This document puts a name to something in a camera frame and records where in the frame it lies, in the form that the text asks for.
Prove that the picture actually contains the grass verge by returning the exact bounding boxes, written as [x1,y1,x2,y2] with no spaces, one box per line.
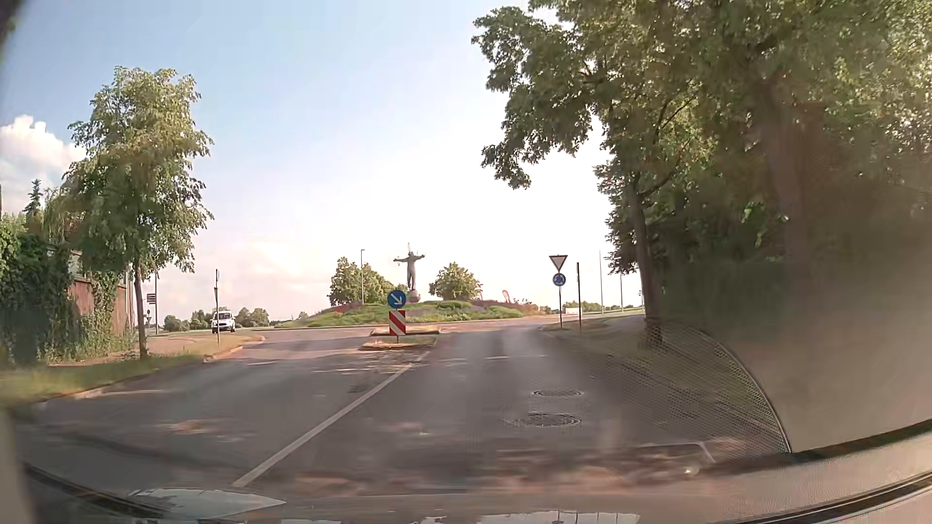
[0,332,265,409]
[540,313,664,358]

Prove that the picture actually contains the ivy covered brick wall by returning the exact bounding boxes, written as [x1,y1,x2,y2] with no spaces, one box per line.
[0,218,139,365]

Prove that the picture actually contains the road markings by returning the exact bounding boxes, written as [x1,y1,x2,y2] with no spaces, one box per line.
[232,349,511,489]

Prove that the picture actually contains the large dark tree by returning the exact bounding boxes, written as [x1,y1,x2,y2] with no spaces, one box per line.
[472,0,932,349]

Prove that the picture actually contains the blue arrow sign with striped board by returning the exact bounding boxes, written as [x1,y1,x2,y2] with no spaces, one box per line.
[386,289,408,344]

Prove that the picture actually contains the kerbed traffic island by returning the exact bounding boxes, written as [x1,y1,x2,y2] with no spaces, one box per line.
[359,325,442,352]

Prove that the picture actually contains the car's own bonnet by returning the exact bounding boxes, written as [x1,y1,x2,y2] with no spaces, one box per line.
[22,418,932,524]

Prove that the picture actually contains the row of distant trees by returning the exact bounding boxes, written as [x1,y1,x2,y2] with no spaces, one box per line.
[162,306,292,333]

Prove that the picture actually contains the statue with outstretched arms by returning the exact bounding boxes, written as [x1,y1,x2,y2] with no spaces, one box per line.
[393,244,426,304]

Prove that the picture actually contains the grey asphalt road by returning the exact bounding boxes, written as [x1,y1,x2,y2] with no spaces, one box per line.
[15,314,795,503]

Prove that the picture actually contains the grassy roundabout island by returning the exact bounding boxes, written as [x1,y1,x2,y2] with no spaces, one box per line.
[278,299,541,329]

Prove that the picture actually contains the triangular and round blue sign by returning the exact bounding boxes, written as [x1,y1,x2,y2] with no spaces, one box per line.
[548,254,569,330]

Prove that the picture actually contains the slender green tree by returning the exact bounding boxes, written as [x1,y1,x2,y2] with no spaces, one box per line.
[57,65,215,361]

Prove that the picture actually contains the round green tree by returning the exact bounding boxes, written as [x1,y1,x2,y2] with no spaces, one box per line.
[328,256,396,307]
[428,262,483,302]

